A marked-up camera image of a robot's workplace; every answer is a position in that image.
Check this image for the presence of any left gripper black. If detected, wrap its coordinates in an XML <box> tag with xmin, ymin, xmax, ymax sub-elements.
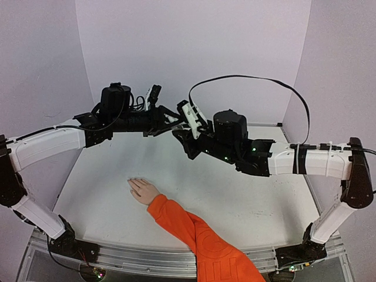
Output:
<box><xmin>113</xmin><ymin>104</ymin><xmax>184</xmax><ymax>137</ymax></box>

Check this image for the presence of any clear nail polish bottle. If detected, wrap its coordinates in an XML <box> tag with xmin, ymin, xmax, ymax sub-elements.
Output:
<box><xmin>173</xmin><ymin>125</ymin><xmax>184</xmax><ymax>131</ymax></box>

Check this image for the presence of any orange sleeve forearm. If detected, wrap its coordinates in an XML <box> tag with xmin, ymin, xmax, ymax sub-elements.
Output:
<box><xmin>147</xmin><ymin>194</ymin><xmax>264</xmax><ymax>281</ymax></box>

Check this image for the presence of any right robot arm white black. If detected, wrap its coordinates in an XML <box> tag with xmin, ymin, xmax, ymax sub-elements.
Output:
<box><xmin>173</xmin><ymin>110</ymin><xmax>374</xmax><ymax>244</ymax></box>

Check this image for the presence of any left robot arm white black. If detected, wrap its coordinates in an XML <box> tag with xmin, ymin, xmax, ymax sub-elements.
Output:
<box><xmin>1</xmin><ymin>82</ymin><xmax>183</xmax><ymax>257</ymax></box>

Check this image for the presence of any mannequin hand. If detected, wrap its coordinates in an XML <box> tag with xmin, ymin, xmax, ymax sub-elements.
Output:
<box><xmin>127</xmin><ymin>178</ymin><xmax>160</xmax><ymax>206</ymax></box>

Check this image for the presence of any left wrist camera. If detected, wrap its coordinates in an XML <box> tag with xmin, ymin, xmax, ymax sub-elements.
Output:
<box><xmin>145</xmin><ymin>85</ymin><xmax>162</xmax><ymax>111</ymax></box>

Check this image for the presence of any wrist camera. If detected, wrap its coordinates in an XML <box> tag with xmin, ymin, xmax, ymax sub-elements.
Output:
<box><xmin>177</xmin><ymin>100</ymin><xmax>208</xmax><ymax>140</ymax></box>
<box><xmin>145</xmin><ymin>85</ymin><xmax>162</xmax><ymax>111</ymax></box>

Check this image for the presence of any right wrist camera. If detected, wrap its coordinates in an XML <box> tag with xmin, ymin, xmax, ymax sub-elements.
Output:
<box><xmin>177</xmin><ymin>100</ymin><xmax>208</xmax><ymax>140</ymax></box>

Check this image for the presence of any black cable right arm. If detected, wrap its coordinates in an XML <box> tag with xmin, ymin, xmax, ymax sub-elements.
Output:
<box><xmin>189</xmin><ymin>75</ymin><xmax>311</xmax><ymax>145</ymax></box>

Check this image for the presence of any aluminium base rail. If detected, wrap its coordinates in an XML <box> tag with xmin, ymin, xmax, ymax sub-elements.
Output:
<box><xmin>16</xmin><ymin>230</ymin><xmax>354</xmax><ymax>281</ymax></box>

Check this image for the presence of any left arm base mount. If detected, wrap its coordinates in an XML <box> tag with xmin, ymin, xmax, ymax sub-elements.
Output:
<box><xmin>48</xmin><ymin>222</ymin><xmax>100</xmax><ymax>263</ymax></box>

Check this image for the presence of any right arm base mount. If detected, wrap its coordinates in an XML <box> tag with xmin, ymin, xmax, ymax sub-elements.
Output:
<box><xmin>276</xmin><ymin>230</ymin><xmax>327</xmax><ymax>270</ymax></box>

